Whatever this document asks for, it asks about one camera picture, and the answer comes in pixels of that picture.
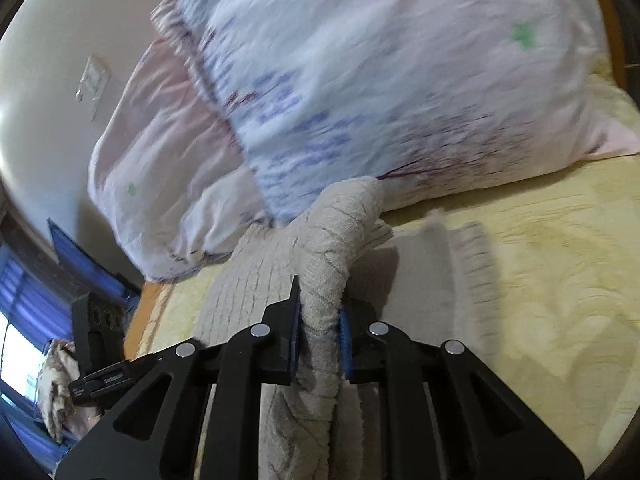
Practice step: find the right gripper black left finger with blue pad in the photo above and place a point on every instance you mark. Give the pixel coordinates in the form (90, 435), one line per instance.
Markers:
(189, 411)

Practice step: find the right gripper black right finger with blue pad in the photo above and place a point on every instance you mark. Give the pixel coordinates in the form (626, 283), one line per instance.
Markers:
(441, 412)

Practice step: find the beige cable-knit sweater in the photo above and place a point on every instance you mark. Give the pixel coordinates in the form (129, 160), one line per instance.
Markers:
(435, 281)

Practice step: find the blue window curtain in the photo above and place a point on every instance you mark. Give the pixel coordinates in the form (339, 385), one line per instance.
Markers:
(37, 292)

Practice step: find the floral fabric by window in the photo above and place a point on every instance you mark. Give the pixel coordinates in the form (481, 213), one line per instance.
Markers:
(57, 409)

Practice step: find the pink floral pillow left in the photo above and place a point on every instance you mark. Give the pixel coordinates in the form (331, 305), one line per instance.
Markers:
(167, 173)

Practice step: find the pink floral pillow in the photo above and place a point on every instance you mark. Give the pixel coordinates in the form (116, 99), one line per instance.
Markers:
(167, 173)
(430, 97)

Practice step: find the yellow patterned bed sheet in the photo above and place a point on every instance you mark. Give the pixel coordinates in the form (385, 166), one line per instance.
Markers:
(566, 250)

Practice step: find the pink floral pillow right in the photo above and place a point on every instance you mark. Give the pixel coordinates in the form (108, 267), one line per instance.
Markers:
(430, 97)

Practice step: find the white wall switch plate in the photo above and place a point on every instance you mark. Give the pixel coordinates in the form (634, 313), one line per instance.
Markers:
(92, 84)

